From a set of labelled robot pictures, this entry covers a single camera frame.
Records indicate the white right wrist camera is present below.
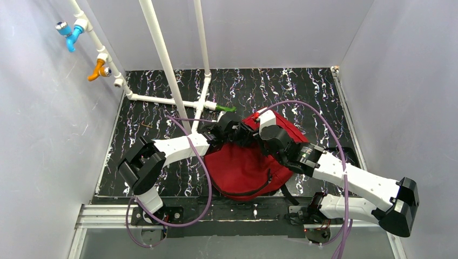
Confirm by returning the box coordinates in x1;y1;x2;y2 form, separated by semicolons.
252;108;277;132

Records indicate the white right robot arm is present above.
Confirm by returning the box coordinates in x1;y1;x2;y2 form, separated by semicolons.
259;125;420;237

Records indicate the orange faucet valve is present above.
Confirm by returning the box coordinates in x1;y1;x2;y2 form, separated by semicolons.
87;59;112;81

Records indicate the white PVC pipe frame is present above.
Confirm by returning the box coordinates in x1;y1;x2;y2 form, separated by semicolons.
70;1;212;132

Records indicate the blue faucet valve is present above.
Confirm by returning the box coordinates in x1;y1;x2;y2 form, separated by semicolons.
55;19;89;52

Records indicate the red student backpack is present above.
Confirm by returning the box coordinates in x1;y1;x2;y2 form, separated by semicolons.
203;107;359;206

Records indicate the aluminium rail frame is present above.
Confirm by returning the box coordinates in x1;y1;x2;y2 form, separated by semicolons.
68;203;409;259

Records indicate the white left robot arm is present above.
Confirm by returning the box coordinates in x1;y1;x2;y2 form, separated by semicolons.
117;112;255;214

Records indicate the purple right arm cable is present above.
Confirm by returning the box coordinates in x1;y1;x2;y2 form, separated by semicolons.
254;100;353;259

